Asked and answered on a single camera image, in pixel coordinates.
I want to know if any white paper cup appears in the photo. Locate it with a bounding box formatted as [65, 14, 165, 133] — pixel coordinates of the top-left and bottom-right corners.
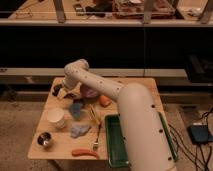
[47, 108, 65, 129]

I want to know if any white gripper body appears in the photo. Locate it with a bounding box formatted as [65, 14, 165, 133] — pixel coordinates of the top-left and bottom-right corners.
[57, 80, 76, 99]

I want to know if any metal fork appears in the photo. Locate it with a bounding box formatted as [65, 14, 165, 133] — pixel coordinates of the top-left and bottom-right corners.
[93, 124, 101, 151]

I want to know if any black foot pedal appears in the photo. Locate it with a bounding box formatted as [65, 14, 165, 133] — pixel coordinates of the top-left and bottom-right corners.
[187, 125, 213, 144]

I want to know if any wooden table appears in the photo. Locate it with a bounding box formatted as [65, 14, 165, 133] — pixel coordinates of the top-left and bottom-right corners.
[28, 77, 165, 161]

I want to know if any orange round fruit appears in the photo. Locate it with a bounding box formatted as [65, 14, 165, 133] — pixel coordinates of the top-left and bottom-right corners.
[99, 95, 112, 107]

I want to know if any purple bowl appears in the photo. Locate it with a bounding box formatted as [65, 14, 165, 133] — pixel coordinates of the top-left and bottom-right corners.
[80, 84, 99, 98]

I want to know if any blue cup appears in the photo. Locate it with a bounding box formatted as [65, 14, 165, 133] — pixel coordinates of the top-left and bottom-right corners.
[69, 103, 83, 120]

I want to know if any small metal cup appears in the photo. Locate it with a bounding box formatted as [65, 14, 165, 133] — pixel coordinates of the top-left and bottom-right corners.
[37, 132, 53, 148]

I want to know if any green plastic tray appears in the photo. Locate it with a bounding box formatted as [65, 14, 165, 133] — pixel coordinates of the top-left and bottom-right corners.
[105, 112, 178, 169]

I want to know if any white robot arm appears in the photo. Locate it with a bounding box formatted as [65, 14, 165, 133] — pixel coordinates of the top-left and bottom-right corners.
[62, 59, 177, 171]

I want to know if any black dish brush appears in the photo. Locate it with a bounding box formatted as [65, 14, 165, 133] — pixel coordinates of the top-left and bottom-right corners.
[52, 91, 82, 100]

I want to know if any light blue crumpled cloth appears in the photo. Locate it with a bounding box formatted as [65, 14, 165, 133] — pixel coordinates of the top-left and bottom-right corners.
[70, 124, 91, 138]

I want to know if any yellow handled tool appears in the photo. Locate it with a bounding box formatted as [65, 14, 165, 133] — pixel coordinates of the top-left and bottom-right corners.
[89, 104, 101, 125]

